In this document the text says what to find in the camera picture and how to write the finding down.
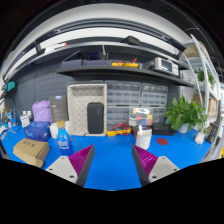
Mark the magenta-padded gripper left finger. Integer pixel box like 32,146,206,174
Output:
45,144,96,188

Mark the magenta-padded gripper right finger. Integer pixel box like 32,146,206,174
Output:
131,144,181,187

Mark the blue drink bottle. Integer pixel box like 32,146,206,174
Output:
56,119,74,157

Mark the flat round red coaster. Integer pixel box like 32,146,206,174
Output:
156,137,169,146

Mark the brown cardboard box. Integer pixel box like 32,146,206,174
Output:
12,137,51,169

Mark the white paper cup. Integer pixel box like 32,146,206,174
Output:
134,125,153,151

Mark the black flat tray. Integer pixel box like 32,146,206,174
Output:
151,123,176,136

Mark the blue carton box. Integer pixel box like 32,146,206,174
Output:
23,120,52,143

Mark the black labelled box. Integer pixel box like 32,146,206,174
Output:
130,125,138,138

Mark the grey small-parts drawer cabinet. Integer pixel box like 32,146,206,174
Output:
140,83,169,108
105,80,142,107
151,106,168,125
105,105,131,131

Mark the green potted plant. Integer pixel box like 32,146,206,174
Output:
163,95,209,134

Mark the clear box with colourful parts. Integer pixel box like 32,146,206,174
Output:
128,106,154,128

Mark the small white adapter box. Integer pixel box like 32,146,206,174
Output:
19,113,32,128

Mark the purple plastic bag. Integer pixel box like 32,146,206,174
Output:
31,99,53,124

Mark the dark grey flat box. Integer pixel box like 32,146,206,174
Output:
49,95,70,124

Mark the white perforated tray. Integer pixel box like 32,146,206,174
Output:
67,83,108,137

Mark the black zip case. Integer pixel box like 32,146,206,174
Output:
86,102,105,135

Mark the grey pegboard panel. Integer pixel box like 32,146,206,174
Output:
14,63,71,118

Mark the grey oscilloscope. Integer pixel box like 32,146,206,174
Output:
153,56,180,76

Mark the black workbench shelf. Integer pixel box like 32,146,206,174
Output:
29,41,195,88

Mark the white shelf unit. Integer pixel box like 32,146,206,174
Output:
179,33,224,141

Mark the small black rounded case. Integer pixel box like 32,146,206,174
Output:
120,35,142,47

